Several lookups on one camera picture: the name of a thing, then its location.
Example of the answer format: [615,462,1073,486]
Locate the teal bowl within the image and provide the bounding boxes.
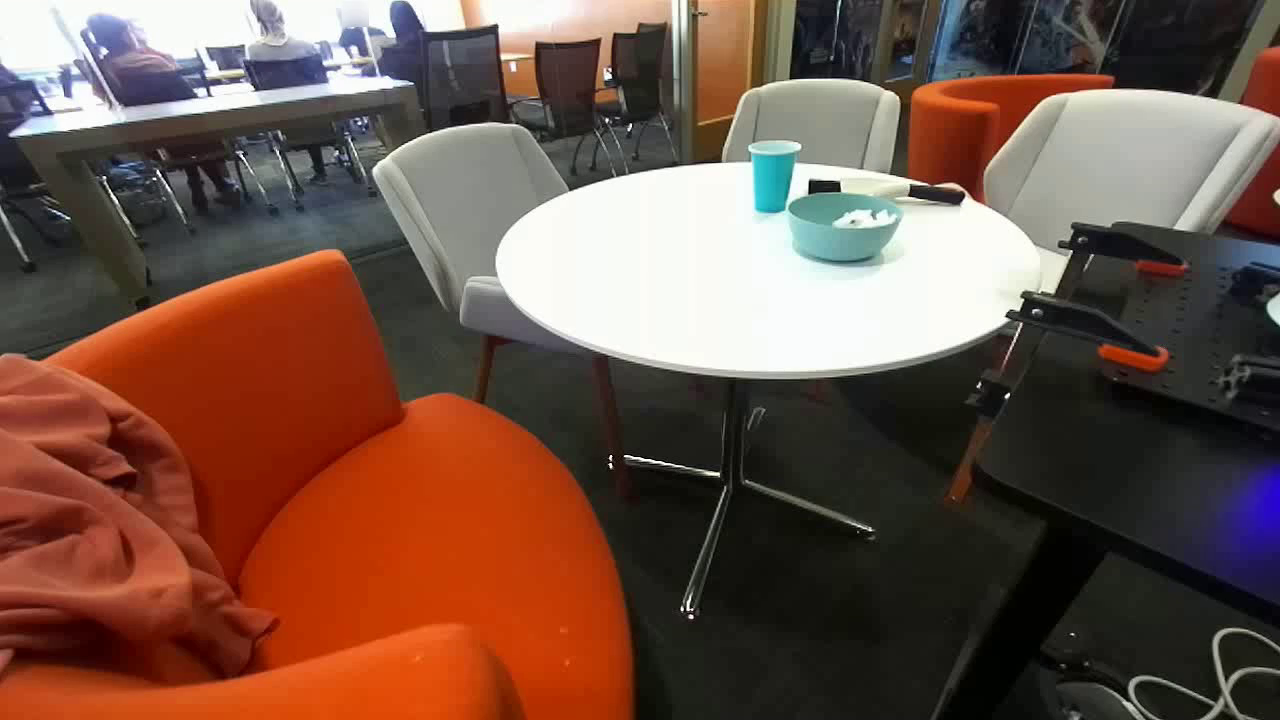
[783,187,907,269]

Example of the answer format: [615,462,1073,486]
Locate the pile of white pieces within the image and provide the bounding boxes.
[825,199,888,230]

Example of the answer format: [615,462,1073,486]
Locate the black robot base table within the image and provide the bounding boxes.
[934,217,1280,720]

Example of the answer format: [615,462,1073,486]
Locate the round white table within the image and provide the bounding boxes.
[494,161,1046,623]

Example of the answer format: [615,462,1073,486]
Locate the teal plastic cup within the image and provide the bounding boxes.
[746,134,809,217]

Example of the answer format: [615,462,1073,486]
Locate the grey upholstered chair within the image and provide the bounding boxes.
[722,74,907,174]
[367,121,631,503]
[982,82,1280,293]

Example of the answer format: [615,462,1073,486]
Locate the black mesh office chair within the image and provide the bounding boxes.
[0,58,75,275]
[420,19,518,133]
[236,53,366,192]
[606,19,679,173]
[533,36,612,174]

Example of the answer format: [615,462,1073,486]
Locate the large orange armchair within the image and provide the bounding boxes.
[0,248,639,720]

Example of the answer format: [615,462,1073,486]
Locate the wooden door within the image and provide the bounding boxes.
[690,0,764,161]

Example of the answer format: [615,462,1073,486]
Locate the seated person dark top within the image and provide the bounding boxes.
[377,0,434,78]

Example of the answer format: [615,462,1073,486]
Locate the seated person grey top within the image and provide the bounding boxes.
[240,0,331,62]

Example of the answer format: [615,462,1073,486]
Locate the long wooden meeting table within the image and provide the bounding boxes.
[7,72,426,309]

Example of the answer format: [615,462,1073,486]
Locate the pink blanket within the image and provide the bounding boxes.
[0,353,286,687]

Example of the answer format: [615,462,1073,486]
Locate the seated person maroon top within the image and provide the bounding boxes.
[79,10,205,112]

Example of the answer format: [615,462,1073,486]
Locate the black clamp orange handle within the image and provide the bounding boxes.
[1061,219,1191,284]
[1006,286,1178,378]
[945,356,1032,506]

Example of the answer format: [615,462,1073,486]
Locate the white cables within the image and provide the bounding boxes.
[1052,621,1280,720]

